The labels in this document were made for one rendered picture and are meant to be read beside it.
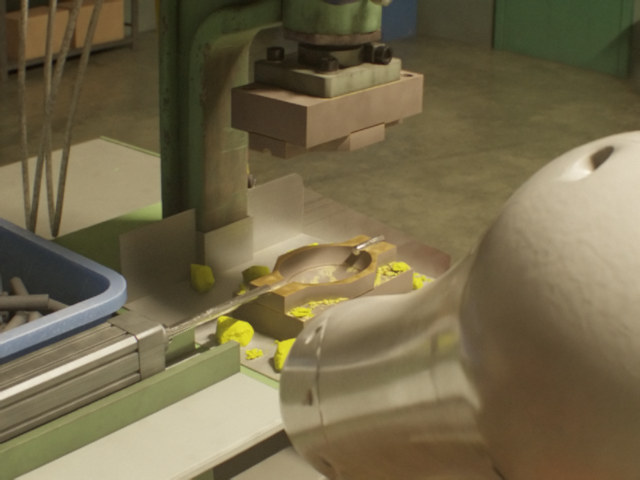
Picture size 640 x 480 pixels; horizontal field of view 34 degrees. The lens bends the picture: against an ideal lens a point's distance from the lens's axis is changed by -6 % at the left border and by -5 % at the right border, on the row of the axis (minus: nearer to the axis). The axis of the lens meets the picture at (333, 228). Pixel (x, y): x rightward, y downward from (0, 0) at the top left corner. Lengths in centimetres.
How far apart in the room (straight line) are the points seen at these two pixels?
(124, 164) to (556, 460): 141
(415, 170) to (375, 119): 368
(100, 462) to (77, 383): 6
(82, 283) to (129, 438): 25
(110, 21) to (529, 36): 271
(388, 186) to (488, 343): 417
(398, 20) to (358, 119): 644
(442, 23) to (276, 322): 661
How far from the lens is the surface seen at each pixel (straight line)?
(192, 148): 110
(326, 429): 62
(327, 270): 110
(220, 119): 110
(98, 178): 160
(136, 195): 152
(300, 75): 95
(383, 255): 109
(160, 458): 84
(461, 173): 468
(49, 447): 84
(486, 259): 31
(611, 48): 685
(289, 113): 93
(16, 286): 111
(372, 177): 456
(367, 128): 98
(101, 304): 98
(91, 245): 124
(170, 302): 109
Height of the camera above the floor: 147
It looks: 21 degrees down
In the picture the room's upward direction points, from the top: 1 degrees clockwise
